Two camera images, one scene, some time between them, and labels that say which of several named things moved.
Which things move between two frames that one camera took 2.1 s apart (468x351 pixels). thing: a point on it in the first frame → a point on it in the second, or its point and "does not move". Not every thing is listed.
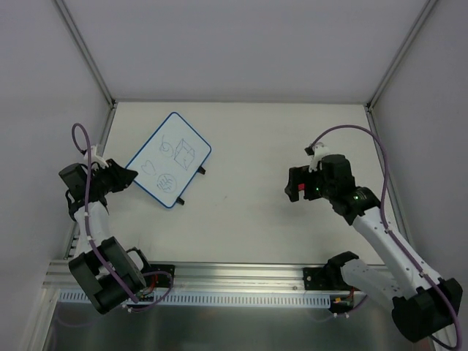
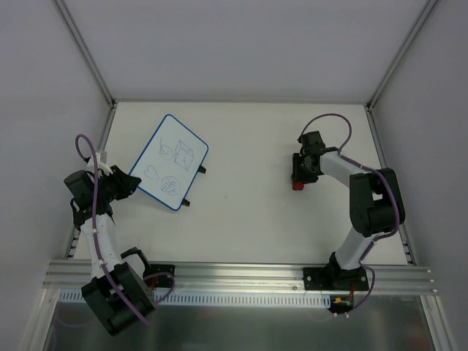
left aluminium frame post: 86,54 does not move
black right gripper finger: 291,189 → 309,177
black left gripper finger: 121,172 → 125,179
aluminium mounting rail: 191,276 does not move
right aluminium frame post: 371,103 does not move
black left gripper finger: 118,186 → 121,192
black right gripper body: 296,181 → 299,171
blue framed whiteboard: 169,159 does not move
